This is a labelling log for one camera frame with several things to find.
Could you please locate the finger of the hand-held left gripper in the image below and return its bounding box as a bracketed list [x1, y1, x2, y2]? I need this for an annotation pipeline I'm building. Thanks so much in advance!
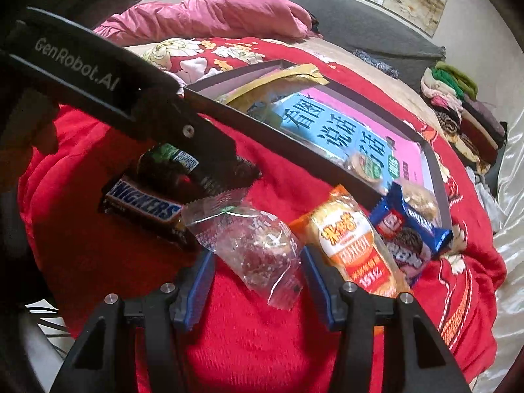
[133, 89, 263, 188]
[180, 170, 224, 205]

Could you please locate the stack of folded clothes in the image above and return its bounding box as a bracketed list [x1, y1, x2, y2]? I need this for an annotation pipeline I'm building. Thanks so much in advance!
[420, 61, 508, 168]

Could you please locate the person's left hand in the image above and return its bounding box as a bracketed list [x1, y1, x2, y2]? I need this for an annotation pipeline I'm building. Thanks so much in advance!
[0, 90, 58, 181]

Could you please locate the blue cookie packet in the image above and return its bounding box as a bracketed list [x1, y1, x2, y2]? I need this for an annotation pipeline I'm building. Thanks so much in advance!
[370, 184, 453, 287]

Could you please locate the brown chocolate bar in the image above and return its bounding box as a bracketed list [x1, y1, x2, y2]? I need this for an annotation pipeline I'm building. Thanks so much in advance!
[98, 174, 197, 250]

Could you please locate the small patterned grey cloth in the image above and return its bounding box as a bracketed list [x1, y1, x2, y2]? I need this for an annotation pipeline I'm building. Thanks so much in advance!
[352, 49, 400, 78]

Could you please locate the white satin curtain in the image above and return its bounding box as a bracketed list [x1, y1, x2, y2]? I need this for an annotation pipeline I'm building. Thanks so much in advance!
[471, 119, 524, 393]

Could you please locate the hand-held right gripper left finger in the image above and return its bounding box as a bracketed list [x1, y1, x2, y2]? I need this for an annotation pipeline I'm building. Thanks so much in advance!
[51, 250, 217, 393]

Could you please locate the pile of light clothes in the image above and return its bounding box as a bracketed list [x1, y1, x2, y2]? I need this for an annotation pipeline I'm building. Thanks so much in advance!
[467, 164, 508, 234]

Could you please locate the orange rice cracker packet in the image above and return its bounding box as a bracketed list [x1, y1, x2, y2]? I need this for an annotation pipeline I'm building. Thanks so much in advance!
[289, 184, 412, 299]

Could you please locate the grey headboard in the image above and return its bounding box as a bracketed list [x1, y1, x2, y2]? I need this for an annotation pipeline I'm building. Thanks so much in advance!
[248, 0, 447, 68]

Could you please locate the pink pillow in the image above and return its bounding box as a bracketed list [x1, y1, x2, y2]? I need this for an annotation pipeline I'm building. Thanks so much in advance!
[92, 0, 314, 47]

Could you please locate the red floral blanket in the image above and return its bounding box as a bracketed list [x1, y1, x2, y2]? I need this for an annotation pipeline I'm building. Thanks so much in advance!
[16, 37, 508, 393]

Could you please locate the green pea packet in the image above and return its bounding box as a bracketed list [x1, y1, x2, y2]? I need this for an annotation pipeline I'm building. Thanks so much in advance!
[135, 143, 205, 197]

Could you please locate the pink book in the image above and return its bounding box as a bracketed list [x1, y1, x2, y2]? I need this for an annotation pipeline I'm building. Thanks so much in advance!
[229, 86, 424, 197]

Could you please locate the reddish clear pastry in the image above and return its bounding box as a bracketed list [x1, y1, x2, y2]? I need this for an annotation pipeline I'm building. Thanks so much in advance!
[180, 194, 306, 309]

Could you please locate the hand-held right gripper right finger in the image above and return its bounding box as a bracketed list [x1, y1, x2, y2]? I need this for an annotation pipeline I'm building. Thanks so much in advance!
[301, 246, 471, 393]

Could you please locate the dark cardboard box tray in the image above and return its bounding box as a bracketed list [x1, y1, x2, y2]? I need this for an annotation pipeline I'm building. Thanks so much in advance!
[180, 59, 453, 230]

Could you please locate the yellow snack packet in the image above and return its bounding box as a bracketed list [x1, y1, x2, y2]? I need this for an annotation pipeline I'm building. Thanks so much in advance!
[217, 63, 330, 109]

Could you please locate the beige clear pastry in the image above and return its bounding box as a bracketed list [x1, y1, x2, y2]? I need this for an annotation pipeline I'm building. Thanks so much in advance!
[399, 180, 440, 222]

